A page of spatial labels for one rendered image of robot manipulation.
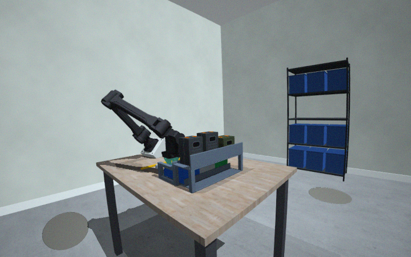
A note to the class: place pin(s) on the green open bin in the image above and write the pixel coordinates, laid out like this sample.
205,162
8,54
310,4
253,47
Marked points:
220,163

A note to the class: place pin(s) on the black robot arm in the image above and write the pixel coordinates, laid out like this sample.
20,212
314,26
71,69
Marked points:
162,128

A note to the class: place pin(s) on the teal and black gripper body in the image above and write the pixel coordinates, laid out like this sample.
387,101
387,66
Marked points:
169,153

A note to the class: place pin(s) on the olive green case with orange latches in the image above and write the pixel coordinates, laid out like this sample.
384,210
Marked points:
225,140

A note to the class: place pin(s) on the grey open bin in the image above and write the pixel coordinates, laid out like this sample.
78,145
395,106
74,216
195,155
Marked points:
207,168

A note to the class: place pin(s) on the blue bin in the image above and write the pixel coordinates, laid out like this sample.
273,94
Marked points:
183,174

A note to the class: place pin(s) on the dark grey case with orange latches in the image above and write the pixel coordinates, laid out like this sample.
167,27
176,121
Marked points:
210,140
188,146

